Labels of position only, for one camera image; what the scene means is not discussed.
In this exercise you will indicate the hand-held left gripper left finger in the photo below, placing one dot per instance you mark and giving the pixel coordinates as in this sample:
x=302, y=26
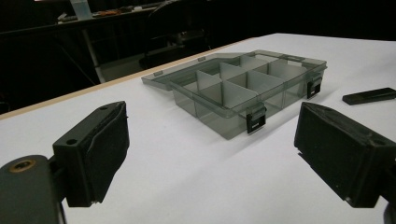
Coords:
x=93, y=155

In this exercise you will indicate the pale blue translucent container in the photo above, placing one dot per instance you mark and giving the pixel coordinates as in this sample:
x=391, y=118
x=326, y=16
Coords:
x=81, y=9

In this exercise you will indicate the flat black rectangular bar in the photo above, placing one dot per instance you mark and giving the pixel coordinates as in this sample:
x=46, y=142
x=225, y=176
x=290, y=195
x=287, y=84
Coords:
x=369, y=95

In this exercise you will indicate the grey transparent compartment box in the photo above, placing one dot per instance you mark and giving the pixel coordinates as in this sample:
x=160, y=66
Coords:
x=236, y=90

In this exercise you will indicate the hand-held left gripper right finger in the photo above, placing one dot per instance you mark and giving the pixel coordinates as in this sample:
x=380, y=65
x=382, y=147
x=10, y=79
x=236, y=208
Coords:
x=345, y=155

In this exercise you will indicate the dark background desk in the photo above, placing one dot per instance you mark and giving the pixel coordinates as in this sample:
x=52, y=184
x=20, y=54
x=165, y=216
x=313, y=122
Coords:
x=62, y=34

